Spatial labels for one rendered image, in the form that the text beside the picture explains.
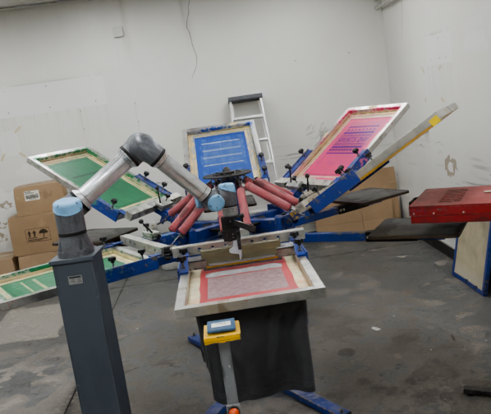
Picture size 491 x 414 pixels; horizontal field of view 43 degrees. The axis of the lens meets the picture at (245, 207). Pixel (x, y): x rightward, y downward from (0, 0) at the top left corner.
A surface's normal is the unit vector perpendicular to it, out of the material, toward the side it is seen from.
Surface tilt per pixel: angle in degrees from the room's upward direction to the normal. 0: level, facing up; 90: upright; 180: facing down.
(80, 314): 90
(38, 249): 92
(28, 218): 89
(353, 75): 90
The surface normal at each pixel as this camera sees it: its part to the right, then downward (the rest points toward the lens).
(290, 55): 0.06, 0.17
